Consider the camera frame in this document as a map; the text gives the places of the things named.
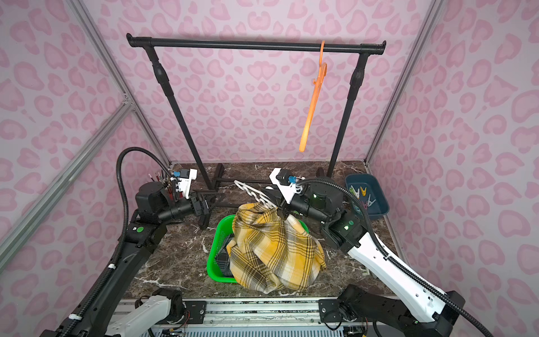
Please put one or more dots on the black clothes rack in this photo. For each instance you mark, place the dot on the black clothes rack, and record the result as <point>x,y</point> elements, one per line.
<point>149,44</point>

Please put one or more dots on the grey plaid shirt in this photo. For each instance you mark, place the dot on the grey plaid shirt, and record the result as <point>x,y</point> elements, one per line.
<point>222,258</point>

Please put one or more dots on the green plastic basket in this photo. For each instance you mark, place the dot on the green plastic basket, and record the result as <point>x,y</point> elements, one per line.
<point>224,229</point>

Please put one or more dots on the orange plastic hanger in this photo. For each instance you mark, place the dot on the orange plastic hanger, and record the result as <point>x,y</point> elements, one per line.
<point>318,83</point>

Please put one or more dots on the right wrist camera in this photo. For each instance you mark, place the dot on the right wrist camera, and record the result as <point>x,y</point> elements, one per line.
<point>286,183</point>

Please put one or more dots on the white clothespin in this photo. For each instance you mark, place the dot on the white clothespin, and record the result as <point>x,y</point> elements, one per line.
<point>357,193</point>

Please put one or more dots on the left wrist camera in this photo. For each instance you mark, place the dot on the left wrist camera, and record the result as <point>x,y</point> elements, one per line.
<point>182,180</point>

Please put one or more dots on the white plastic hanger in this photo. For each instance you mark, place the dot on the white plastic hanger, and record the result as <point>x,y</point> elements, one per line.
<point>258,195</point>

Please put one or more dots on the dark teal plastic bin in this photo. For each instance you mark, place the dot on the dark teal plastic bin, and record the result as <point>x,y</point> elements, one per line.
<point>374,192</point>

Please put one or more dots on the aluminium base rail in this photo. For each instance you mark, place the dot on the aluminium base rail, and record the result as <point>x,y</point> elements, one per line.
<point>261,316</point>

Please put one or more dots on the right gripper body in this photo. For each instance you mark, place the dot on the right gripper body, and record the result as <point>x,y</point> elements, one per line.
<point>288,208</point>

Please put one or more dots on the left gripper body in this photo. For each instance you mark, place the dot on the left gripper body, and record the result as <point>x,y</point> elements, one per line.
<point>199,205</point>

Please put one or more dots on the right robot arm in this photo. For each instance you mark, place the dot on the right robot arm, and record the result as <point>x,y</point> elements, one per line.
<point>346,227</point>

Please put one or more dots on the yellow plaid shirt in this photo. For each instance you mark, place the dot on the yellow plaid shirt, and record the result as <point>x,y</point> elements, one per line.
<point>268,253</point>

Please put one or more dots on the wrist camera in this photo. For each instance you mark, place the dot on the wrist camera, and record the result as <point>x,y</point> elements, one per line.
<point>286,183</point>
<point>182,180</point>

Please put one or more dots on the red pen cup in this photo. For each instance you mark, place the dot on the red pen cup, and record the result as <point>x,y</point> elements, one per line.
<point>162,177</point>

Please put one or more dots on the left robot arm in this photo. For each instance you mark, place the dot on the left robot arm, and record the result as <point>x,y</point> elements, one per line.
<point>141,234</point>

